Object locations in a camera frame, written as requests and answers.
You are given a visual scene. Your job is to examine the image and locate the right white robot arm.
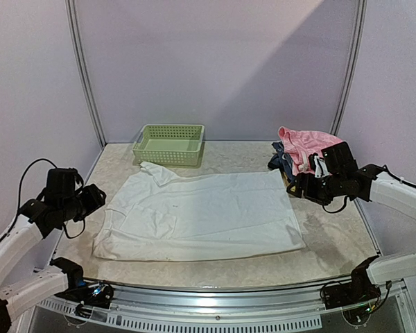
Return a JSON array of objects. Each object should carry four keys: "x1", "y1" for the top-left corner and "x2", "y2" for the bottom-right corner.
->
[{"x1": 287, "y1": 142, "x2": 416, "y2": 302}]

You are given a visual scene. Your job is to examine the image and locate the green plastic basket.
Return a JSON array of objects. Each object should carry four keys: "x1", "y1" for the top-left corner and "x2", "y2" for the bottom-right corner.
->
[{"x1": 132, "y1": 124, "x2": 205, "y2": 167}]

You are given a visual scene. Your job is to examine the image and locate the front aluminium rail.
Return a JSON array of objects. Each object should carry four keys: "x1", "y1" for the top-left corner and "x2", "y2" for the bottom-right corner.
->
[{"x1": 19, "y1": 268, "x2": 416, "y2": 333}]

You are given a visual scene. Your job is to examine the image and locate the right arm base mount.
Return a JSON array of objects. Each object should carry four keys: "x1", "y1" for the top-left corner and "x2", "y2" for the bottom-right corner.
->
[{"x1": 319, "y1": 281, "x2": 392, "y2": 327}]

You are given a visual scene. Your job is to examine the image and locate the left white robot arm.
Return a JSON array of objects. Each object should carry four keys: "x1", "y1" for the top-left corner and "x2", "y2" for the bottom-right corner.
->
[{"x1": 0, "y1": 168, "x2": 114, "y2": 332}]

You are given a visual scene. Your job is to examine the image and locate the right aluminium frame post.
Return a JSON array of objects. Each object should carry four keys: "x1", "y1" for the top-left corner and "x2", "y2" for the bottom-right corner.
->
[{"x1": 329, "y1": 0, "x2": 367, "y2": 136}]

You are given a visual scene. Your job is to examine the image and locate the navy folded garment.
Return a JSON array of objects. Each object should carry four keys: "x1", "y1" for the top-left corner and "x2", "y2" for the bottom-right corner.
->
[{"x1": 267, "y1": 142, "x2": 295, "y2": 183}]

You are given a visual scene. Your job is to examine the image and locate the pink patterned shorts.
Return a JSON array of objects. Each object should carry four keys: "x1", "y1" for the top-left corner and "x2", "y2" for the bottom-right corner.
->
[{"x1": 278, "y1": 126, "x2": 343, "y2": 176}]

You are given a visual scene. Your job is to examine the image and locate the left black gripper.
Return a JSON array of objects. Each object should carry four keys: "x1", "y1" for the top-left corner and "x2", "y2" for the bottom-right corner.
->
[{"x1": 60, "y1": 182, "x2": 106, "y2": 221}]

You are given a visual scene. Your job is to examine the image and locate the white cloth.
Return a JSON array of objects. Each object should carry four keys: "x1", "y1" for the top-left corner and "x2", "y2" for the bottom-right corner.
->
[{"x1": 93, "y1": 162, "x2": 305, "y2": 262}]

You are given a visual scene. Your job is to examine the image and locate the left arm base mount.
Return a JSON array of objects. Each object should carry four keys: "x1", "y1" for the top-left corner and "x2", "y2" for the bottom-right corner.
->
[{"x1": 55, "y1": 282, "x2": 114, "y2": 318}]

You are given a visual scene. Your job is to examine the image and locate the aluminium frame post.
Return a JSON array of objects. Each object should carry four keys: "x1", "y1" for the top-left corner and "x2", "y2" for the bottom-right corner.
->
[
  {"x1": 65, "y1": 0, "x2": 107, "y2": 148},
  {"x1": 329, "y1": 0, "x2": 367, "y2": 136}
]

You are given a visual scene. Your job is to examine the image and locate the left aluminium frame post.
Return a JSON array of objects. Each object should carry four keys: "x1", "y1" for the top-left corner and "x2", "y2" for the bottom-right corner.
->
[{"x1": 65, "y1": 0, "x2": 107, "y2": 148}]

